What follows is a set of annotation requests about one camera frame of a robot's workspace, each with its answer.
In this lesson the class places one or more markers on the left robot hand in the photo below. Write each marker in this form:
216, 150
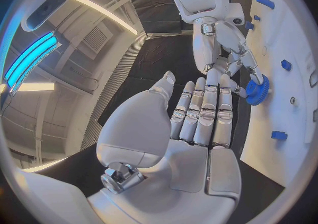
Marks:
174, 168

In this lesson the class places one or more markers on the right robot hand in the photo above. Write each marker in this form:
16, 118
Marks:
229, 34

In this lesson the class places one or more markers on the blue gear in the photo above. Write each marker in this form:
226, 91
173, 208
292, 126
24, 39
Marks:
258, 94

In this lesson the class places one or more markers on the white task board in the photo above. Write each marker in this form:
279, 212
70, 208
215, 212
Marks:
278, 108

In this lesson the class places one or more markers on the small blue peg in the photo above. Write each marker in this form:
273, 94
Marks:
256, 17

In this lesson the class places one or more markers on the long blue block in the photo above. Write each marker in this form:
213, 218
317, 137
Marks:
264, 1

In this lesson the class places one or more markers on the blue plug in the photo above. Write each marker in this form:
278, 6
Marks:
286, 65

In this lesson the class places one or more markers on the glowing light bar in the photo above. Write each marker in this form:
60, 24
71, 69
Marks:
29, 60

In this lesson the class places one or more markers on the white robot head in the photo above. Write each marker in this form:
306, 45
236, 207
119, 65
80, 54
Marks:
47, 5

